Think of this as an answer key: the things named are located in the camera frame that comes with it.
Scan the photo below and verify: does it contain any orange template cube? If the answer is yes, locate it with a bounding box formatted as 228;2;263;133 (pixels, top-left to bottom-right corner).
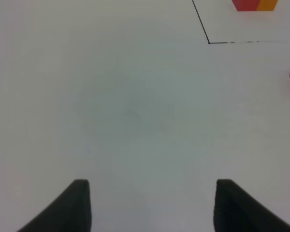
257;0;278;11

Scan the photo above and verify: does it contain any red template cube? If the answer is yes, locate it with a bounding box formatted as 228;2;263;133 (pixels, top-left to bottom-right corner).
232;0;260;12

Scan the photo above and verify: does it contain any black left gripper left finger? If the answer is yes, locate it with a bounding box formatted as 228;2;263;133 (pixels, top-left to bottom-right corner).
20;179;92;232

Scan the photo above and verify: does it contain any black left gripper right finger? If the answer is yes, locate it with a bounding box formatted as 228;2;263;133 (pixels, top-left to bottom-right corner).
213;179;290;232

